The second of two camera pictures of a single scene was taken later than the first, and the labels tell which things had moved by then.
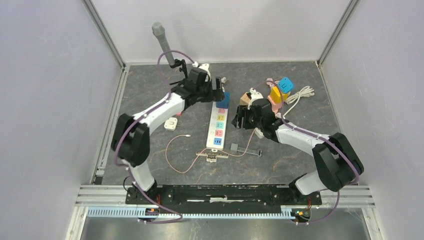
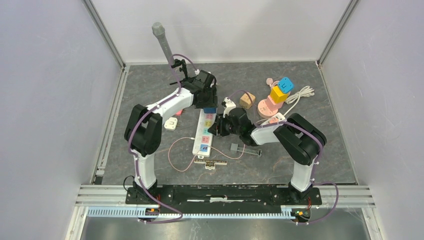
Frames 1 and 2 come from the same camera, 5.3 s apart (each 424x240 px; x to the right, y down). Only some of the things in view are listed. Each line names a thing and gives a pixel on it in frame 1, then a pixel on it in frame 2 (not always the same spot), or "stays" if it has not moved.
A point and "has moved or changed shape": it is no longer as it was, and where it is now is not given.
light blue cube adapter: x=285 y=84 stays
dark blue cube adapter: x=225 y=103 has moved or changed shape
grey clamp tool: x=234 y=147 stays
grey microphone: x=158 y=29 stays
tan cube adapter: x=244 y=100 stays
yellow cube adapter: x=275 y=95 stays
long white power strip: x=217 y=128 has moved or changed shape
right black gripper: x=242 y=112 to x=217 y=128
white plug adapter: x=170 y=124 stays
